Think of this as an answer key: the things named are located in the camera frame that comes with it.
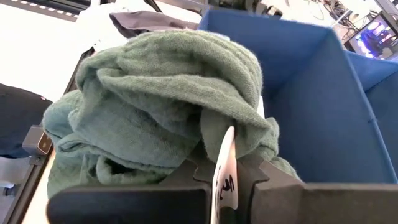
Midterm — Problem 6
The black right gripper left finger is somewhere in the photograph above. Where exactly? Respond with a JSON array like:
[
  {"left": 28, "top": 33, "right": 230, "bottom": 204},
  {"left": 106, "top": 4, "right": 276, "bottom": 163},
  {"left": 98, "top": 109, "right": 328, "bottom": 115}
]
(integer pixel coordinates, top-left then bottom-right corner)
[{"left": 45, "top": 158, "right": 216, "bottom": 224}]

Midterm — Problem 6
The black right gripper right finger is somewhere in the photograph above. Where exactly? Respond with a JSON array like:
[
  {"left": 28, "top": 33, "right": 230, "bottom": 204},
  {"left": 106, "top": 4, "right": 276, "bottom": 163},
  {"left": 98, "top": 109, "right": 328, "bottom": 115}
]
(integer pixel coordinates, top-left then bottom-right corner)
[{"left": 237, "top": 156, "right": 398, "bottom": 224}]

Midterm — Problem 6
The green terry towel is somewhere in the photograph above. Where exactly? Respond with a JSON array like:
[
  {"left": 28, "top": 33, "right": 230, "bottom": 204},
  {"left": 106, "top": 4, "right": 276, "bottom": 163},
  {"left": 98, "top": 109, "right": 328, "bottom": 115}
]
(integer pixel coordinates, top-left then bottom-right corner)
[{"left": 42, "top": 29, "right": 302, "bottom": 224}]

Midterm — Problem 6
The grey cotton garment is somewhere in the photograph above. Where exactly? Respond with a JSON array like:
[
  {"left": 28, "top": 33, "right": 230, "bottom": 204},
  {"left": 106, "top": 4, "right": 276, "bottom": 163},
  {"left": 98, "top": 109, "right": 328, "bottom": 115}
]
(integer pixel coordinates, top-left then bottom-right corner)
[{"left": 109, "top": 11, "right": 200, "bottom": 39}]

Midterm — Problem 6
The navy white striped fabric bin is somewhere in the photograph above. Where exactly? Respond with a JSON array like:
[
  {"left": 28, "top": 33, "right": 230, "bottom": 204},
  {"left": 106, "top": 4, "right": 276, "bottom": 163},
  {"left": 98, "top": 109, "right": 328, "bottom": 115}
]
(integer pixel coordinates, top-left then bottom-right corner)
[
  {"left": 346, "top": 50, "right": 398, "bottom": 177},
  {"left": 198, "top": 9, "right": 398, "bottom": 184}
]

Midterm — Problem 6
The dark navy garment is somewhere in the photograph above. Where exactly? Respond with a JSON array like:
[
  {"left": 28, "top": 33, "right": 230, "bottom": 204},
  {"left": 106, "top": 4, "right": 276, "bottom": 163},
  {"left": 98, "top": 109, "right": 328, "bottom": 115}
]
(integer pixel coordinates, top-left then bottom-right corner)
[{"left": 0, "top": 83, "right": 53, "bottom": 159}]

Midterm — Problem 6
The computer monitor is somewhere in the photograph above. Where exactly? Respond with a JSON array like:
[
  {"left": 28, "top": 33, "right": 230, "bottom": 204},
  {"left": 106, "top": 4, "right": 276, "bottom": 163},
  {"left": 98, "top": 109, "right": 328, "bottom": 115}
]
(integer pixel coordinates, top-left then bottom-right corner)
[{"left": 344, "top": 12, "right": 398, "bottom": 62}]

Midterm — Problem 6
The white garment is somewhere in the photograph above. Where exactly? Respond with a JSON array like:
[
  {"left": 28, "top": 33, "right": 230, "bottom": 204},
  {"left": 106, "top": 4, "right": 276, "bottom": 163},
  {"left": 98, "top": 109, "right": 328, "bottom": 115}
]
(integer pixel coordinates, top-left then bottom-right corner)
[{"left": 74, "top": 0, "right": 203, "bottom": 53}]

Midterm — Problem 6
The black table frame rail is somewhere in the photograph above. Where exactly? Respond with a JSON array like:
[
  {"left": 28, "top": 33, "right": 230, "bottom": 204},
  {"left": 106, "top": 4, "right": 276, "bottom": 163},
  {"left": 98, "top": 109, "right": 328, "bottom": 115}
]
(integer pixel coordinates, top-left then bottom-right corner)
[{"left": 1, "top": 46, "right": 96, "bottom": 224}]

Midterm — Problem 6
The grey clamp bracket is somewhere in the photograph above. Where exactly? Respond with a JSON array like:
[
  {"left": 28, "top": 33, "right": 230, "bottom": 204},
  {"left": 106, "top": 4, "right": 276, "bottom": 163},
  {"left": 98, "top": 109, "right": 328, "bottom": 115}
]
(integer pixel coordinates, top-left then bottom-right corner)
[{"left": 22, "top": 124, "right": 54, "bottom": 157}]

